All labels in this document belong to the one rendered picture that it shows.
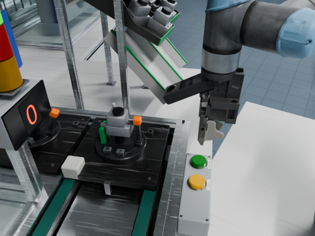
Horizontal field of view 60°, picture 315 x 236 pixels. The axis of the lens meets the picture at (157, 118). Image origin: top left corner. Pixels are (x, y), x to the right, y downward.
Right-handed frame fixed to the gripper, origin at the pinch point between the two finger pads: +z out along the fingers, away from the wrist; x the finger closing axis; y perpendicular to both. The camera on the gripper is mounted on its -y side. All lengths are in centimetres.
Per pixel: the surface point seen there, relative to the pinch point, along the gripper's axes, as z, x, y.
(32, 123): -14.7, -18.1, -30.2
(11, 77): -24.4, -18.8, -30.6
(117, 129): -1.2, -0.8, -20.8
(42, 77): 18, 54, -77
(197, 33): 104, 379, -14
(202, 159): 6.6, 0.1, 1.5
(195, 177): 6.6, -6.5, -0.1
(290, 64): 104, 287, 107
